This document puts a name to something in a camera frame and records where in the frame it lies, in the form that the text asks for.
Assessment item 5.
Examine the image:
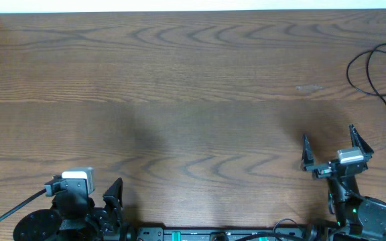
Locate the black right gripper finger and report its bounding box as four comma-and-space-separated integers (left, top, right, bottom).
348, 124, 374, 162
302, 135, 314, 171

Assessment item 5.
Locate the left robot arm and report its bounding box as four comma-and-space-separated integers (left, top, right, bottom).
13, 176, 137, 241

